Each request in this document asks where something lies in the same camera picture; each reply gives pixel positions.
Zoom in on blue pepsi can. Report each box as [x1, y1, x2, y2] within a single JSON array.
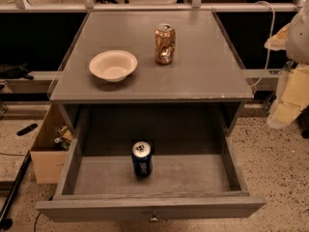
[[131, 141, 153, 177]]

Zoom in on black object at left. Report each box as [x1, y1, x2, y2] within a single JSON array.
[[0, 64, 34, 80]]

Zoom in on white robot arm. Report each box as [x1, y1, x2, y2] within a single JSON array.
[[265, 1, 309, 129]]

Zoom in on cardboard box on floor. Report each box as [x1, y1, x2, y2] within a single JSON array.
[[30, 105, 68, 184]]

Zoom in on grey cabinet counter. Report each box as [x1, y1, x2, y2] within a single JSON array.
[[46, 10, 255, 137]]

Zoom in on white paper bowl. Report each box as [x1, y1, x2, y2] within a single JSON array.
[[89, 50, 138, 82]]

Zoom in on items inside cardboard box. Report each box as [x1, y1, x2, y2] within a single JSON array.
[[54, 126, 72, 151]]

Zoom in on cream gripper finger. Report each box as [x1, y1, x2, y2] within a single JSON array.
[[267, 65, 309, 129], [265, 23, 291, 51]]

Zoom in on open grey top drawer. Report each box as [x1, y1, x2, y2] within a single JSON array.
[[35, 106, 267, 223]]

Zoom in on metal drawer knob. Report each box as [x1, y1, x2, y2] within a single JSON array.
[[149, 212, 159, 223]]

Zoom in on black remote on floor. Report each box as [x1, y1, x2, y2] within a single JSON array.
[[16, 123, 38, 136]]

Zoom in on crushed gold soda can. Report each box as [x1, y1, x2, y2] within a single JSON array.
[[154, 23, 176, 65]]

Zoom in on black bar on floor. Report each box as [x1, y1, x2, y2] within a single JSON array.
[[0, 153, 31, 232]]

